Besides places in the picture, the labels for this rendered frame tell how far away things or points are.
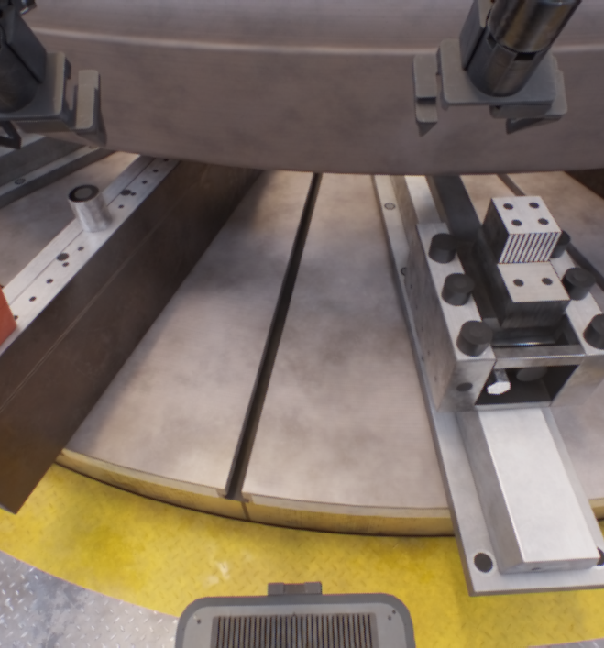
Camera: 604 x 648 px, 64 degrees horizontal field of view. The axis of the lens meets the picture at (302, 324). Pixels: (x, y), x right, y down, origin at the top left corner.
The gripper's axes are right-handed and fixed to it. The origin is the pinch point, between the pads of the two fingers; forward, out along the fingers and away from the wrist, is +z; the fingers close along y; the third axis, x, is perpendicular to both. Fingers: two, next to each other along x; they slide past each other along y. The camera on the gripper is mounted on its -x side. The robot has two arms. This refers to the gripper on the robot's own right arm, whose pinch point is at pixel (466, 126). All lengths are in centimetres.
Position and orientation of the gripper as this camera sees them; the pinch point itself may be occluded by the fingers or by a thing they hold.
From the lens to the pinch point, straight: 59.9
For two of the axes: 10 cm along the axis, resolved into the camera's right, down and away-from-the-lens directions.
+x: 0.2, 9.9, -1.7
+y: -10.0, 0.3, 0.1
